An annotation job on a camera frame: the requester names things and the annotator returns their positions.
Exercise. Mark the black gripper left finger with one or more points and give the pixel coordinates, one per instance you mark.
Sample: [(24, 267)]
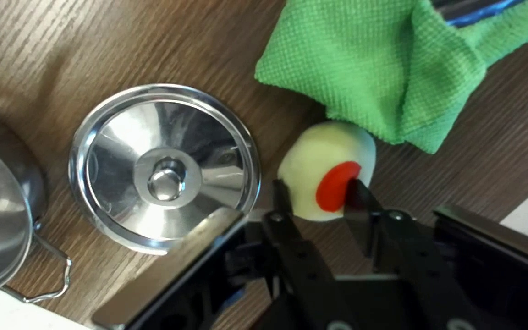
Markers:
[(291, 245)]

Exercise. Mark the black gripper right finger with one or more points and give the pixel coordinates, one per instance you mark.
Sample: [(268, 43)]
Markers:
[(370, 227)]

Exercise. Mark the red and white egg toy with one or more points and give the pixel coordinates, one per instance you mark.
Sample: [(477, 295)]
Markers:
[(312, 153)]

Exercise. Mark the black and blue object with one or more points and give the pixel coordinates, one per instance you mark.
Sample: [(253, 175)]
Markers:
[(477, 10)]

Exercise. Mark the silver metal lid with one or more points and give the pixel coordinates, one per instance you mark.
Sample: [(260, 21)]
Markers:
[(165, 172)]

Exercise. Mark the green cloth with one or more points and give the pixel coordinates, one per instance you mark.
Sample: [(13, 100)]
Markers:
[(367, 67)]

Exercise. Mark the white paper sheet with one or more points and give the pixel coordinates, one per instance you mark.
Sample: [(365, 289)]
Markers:
[(13, 315)]

